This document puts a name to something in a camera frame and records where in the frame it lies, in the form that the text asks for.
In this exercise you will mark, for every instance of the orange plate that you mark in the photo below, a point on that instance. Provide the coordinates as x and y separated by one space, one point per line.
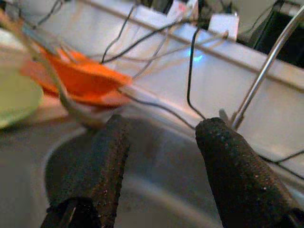
99 99

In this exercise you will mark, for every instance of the stainless steel sink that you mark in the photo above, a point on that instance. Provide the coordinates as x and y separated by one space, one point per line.
161 166

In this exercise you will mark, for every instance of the orange bowl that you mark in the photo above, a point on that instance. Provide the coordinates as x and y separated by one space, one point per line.
90 76

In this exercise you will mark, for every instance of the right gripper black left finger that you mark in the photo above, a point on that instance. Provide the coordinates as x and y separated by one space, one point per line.
99 175

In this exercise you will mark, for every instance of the white charger block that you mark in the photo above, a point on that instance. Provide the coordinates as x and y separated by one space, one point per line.
224 25

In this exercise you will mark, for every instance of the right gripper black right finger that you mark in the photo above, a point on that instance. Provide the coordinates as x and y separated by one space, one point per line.
237 175

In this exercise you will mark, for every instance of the green plate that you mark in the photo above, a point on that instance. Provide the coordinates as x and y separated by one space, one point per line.
16 95

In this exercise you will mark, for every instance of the silver fork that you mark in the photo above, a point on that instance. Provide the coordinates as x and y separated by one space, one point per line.
69 104

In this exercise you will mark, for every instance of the chrome faucet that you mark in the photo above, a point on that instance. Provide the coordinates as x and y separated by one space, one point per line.
261 73

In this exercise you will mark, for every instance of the white box red print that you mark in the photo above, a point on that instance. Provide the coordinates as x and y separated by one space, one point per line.
183 8

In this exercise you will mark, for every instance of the grey faucet lever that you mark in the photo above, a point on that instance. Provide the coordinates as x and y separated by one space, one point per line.
224 116

